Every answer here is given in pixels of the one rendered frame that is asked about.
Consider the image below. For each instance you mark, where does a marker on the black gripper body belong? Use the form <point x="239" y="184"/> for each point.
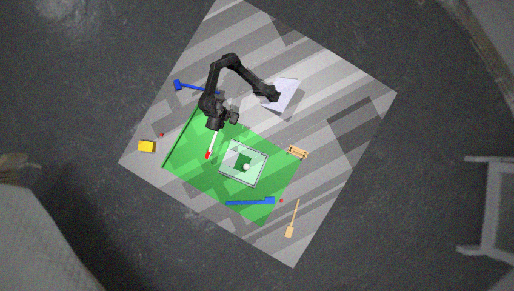
<point x="233" y="118"/>

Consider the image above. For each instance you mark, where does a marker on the large green mat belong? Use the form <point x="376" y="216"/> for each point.
<point x="188" y="162"/>

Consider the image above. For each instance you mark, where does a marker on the yellow rectangular block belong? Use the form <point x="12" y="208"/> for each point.
<point x="147" y="146"/>

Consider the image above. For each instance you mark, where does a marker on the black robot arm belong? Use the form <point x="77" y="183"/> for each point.
<point x="207" y="100"/>

